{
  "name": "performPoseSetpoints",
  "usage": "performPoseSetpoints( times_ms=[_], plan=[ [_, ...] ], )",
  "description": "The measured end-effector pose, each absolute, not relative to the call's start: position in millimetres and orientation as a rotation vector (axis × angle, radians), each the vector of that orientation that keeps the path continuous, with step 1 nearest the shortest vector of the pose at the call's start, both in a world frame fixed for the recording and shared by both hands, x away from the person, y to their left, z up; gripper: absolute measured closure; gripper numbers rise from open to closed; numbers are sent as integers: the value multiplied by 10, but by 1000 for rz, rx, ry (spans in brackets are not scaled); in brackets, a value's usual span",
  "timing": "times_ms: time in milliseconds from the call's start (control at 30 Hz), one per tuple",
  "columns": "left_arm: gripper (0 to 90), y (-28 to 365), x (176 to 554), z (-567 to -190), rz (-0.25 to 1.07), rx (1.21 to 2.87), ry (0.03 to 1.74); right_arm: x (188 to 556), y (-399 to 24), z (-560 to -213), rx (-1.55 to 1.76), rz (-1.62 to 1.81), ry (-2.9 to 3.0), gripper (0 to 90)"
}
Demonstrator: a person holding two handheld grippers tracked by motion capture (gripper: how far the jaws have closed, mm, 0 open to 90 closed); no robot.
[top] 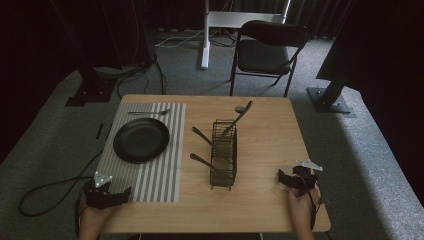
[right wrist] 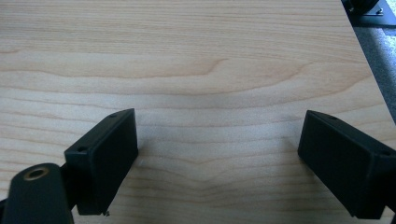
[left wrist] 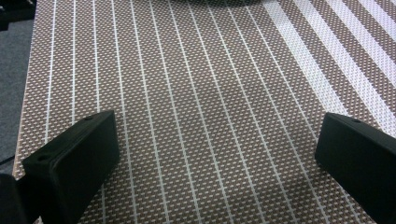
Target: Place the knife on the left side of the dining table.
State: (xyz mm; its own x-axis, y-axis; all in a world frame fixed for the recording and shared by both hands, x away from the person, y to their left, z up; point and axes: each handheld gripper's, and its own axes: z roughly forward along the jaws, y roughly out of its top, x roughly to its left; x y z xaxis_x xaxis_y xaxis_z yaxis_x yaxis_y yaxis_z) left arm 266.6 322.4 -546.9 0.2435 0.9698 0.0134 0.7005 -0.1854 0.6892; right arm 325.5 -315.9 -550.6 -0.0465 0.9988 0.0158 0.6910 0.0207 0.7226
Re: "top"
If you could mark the white desk frame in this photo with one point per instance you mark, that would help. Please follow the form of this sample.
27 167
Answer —
233 19

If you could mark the black tape strip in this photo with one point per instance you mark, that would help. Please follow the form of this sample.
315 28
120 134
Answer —
99 131

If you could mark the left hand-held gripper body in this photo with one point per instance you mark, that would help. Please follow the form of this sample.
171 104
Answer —
98 196

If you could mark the person's right hand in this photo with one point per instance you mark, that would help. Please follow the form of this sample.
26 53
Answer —
301 210

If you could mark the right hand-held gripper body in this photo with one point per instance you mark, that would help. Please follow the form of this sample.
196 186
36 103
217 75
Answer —
305 178

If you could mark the grey striped placemat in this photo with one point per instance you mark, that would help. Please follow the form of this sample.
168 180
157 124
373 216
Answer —
151 173

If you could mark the black round plate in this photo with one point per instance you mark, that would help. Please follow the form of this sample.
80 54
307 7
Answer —
141 140

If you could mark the black metal stand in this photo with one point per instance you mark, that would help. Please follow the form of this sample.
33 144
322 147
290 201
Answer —
330 96
91 90

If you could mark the silver fork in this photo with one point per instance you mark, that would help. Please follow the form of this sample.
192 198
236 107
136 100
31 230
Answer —
151 112

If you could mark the small grey round object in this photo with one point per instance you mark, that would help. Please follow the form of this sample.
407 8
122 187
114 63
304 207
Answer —
239 108

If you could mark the black folding chair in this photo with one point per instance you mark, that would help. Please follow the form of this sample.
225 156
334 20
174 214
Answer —
263 55

